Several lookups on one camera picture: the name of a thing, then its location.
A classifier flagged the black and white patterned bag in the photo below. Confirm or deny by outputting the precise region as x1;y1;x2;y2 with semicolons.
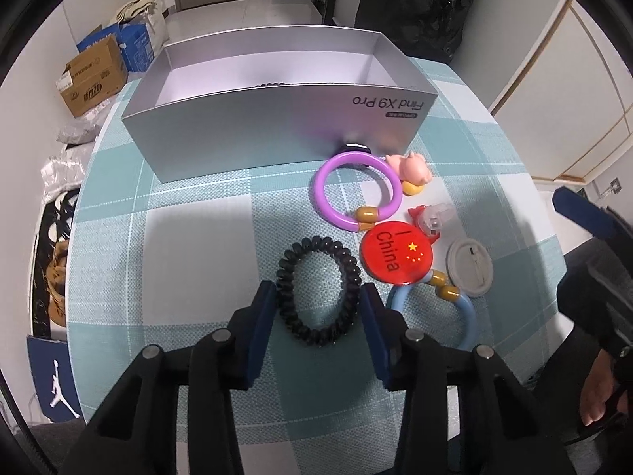
30;190;80;317

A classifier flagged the black backpack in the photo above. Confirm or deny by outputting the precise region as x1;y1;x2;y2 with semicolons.
353;0;478;65

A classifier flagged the person's bare foot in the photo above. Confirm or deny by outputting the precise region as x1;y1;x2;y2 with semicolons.
576;346;633;429

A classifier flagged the teal checked tablecloth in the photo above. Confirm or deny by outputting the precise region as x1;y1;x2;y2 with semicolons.
66;54;577;475

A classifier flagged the blue bracelet with gold beads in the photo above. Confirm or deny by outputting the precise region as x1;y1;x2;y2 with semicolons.
386;270;478;352

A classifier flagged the blue cardboard carton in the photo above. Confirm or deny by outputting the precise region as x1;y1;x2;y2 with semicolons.
78;19;159;74

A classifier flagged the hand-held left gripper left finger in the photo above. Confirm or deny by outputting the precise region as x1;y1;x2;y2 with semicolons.
86;279;278;475

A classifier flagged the brown cardboard carton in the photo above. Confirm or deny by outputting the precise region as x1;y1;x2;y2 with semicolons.
53;34;129;118

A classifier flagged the grey round lid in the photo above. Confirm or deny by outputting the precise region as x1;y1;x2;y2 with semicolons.
446;237;494;298

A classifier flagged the silver cardboard box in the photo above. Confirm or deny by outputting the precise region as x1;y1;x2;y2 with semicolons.
121;24;440;185

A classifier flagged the purple bracelet with gold beads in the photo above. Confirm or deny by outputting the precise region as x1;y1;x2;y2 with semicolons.
310;142;404;232

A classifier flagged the blue chair armrest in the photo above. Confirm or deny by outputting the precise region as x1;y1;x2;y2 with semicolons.
552;187;633;248

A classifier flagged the pink pig toy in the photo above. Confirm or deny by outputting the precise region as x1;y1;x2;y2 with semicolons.
385;152;436;196

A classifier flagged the white plastic package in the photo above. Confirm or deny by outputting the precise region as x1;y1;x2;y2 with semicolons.
42;156;87;203

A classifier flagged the red clear hair clip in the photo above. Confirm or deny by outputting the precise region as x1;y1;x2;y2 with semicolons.
408;201;452;244

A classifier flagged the blue bag with white figure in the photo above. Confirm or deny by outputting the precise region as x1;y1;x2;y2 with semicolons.
26;335;82;422

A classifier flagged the red round badge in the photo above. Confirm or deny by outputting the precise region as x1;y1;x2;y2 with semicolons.
358;218;435;285

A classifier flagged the brown sandal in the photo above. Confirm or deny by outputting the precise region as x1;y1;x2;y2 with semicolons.
47;240;72;327

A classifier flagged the person's dark trouser leg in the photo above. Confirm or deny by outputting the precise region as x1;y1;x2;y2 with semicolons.
556;235;633;357

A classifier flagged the white tote bag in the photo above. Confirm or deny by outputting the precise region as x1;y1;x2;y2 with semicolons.
110;0;169;53

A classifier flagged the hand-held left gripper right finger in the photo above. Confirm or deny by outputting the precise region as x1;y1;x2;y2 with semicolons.
358;282;577;475

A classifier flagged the clear plastic bag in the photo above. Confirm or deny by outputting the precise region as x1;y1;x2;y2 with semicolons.
58;114;107;146

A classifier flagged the black spiral hair tie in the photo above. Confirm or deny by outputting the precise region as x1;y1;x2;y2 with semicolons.
276;237;361;347

